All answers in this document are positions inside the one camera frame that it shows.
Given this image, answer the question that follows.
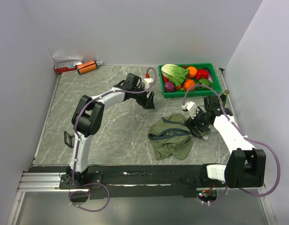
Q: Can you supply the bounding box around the toy orange pumpkin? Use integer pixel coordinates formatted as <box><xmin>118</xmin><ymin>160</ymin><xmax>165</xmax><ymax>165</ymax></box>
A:
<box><xmin>183</xmin><ymin>79</ymin><xmax>196</xmax><ymax>91</ymax></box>

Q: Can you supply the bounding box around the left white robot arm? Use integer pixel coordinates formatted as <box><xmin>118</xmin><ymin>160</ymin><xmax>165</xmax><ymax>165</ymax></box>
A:
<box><xmin>66</xmin><ymin>73</ymin><xmax>157</xmax><ymax>188</ymax></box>

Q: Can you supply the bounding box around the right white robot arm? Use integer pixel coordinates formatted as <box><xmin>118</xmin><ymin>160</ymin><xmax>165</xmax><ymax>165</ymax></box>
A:
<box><xmin>182</xmin><ymin>96</ymin><xmax>266</xmax><ymax>188</ymax></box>

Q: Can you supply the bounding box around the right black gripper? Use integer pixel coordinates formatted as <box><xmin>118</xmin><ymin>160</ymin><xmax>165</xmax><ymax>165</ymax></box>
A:
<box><xmin>184</xmin><ymin>106</ymin><xmax>211</xmax><ymax>138</ymax></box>

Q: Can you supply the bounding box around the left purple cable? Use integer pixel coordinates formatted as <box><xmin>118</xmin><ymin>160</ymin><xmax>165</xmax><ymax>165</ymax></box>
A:
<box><xmin>68</xmin><ymin>67</ymin><xmax>158</xmax><ymax>213</ymax></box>

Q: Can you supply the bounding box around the toy napa cabbage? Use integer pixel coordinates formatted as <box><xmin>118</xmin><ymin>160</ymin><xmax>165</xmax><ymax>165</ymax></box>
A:
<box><xmin>161</xmin><ymin>64</ymin><xmax>189</xmax><ymax>86</ymax></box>

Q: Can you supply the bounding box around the toy red bell pepper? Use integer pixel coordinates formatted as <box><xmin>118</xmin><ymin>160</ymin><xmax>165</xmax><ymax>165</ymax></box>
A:
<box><xmin>196</xmin><ymin>69</ymin><xmax>208</xmax><ymax>81</ymax></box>

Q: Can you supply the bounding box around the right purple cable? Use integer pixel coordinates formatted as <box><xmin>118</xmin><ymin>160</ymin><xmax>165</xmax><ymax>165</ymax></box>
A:
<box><xmin>183</xmin><ymin>84</ymin><xmax>281</xmax><ymax>206</ymax></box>

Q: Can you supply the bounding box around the black folding stand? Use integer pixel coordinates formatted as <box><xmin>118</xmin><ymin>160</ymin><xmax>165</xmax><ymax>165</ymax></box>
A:
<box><xmin>63</xmin><ymin>131</ymin><xmax>75</xmax><ymax>148</ymax></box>

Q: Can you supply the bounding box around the olive green t-shirt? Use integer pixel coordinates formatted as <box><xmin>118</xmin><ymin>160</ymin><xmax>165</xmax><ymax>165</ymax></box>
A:
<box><xmin>147</xmin><ymin>113</ymin><xmax>193</xmax><ymax>160</ymax></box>

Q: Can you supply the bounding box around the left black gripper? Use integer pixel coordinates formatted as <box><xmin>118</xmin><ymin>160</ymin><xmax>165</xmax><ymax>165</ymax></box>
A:
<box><xmin>132</xmin><ymin>84</ymin><xmax>155</xmax><ymax>110</ymax></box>

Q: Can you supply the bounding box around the toy purple eggplant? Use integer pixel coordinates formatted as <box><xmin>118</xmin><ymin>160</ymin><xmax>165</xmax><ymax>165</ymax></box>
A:
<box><xmin>204</xmin><ymin>68</ymin><xmax>213</xmax><ymax>83</ymax></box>

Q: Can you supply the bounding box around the toy orange fruit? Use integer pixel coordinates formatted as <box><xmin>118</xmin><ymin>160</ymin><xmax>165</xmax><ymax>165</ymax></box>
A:
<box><xmin>187</xmin><ymin>67</ymin><xmax>197</xmax><ymax>79</ymax></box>

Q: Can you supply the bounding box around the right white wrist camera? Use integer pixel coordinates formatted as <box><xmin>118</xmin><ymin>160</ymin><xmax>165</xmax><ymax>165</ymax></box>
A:
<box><xmin>182</xmin><ymin>101</ymin><xmax>197</xmax><ymax>119</ymax></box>

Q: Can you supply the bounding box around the toy green bell pepper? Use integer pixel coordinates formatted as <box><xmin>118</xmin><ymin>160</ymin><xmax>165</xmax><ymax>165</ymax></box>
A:
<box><xmin>198</xmin><ymin>78</ymin><xmax>213</xmax><ymax>90</ymax></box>

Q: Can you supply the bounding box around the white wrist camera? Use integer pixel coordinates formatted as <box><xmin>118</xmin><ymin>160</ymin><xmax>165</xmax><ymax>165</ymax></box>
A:
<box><xmin>143</xmin><ymin>78</ymin><xmax>154</xmax><ymax>90</ymax></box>
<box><xmin>182</xmin><ymin>101</ymin><xmax>197</xmax><ymax>119</ymax></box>

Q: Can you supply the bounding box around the small dark glass jar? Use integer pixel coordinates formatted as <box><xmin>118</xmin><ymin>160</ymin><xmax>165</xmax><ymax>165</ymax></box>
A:
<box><xmin>220</xmin><ymin>90</ymin><xmax>229</xmax><ymax>107</ymax></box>

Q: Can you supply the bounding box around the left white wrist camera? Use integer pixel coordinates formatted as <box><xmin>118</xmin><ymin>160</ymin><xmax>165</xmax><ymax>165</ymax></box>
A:
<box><xmin>143</xmin><ymin>78</ymin><xmax>154</xmax><ymax>90</ymax></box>

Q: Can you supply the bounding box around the orange cylindrical bottle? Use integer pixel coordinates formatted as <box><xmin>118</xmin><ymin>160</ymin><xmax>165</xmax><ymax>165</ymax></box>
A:
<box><xmin>76</xmin><ymin>60</ymin><xmax>103</xmax><ymax>75</ymax></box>

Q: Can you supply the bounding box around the toy purple onion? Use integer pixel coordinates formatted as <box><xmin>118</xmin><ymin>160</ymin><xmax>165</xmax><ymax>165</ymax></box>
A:
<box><xmin>164</xmin><ymin>81</ymin><xmax>176</xmax><ymax>93</ymax></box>

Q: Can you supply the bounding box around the toy red chili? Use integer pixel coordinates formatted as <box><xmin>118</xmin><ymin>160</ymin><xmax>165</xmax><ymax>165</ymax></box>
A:
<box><xmin>161</xmin><ymin>75</ymin><xmax>168</xmax><ymax>83</ymax></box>

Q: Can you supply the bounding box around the red white carton box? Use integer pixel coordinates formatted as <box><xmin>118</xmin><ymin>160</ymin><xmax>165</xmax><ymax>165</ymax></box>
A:
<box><xmin>53</xmin><ymin>52</ymin><xmax>83</xmax><ymax>74</ymax></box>

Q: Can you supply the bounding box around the aluminium rail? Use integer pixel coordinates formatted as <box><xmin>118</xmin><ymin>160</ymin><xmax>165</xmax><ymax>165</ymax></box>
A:
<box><xmin>17</xmin><ymin>171</ymin><xmax>70</xmax><ymax>193</ymax></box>

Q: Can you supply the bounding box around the purple cable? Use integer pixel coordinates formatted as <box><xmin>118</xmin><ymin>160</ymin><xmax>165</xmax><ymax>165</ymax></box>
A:
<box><xmin>183</xmin><ymin>84</ymin><xmax>281</xmax><ymax>206</ymax></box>
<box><xmin>68</xmin><ymin>67</ymin><xmax>158</xmax><ymax>213</ymax></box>

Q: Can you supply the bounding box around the green plastic crate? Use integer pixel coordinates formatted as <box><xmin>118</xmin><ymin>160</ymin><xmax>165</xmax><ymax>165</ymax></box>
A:
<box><xmin>158</xmin><ymin>63</ymin><xmax>222</xmax><ymax>98</ymax></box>

